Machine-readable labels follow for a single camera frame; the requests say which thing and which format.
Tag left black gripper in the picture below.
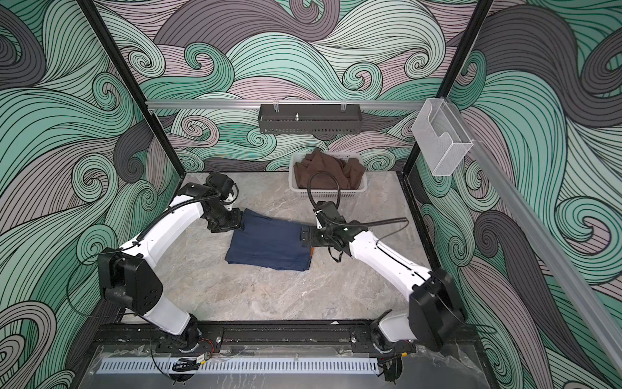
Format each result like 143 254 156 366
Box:
207 205 247 233

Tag blue denim trousers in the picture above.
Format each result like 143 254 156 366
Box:
225 209 312 272

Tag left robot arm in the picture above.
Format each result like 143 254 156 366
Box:
97 172 243 353

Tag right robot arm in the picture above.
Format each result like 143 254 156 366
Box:
301 171 467 353

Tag brown trousers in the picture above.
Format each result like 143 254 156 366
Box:
293 149 366 190

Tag white plastic laundry basket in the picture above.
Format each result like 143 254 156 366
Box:
288 152 368 200

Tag black perforated metal tray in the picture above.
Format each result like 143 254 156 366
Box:
258 103 363 136

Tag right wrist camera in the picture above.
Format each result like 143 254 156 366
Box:
315 201 345 225

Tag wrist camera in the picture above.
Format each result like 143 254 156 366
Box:
206 172 239 203
315 201 345 225

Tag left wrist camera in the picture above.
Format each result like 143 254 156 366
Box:
206 172 239 203

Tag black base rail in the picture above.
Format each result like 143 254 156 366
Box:
91 320 479 355

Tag aluminium rail back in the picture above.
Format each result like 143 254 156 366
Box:
146 99 424 111

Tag aluminium rail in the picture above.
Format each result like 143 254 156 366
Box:
446 101 621 372
146 99 424 111

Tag clear plastic wall bin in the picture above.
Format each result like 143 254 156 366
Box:
411 98 473 177

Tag white slotted cable duct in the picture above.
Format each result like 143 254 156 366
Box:
96 357 379 374

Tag aluminium rail right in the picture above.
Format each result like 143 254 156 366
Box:
446 101 621 372

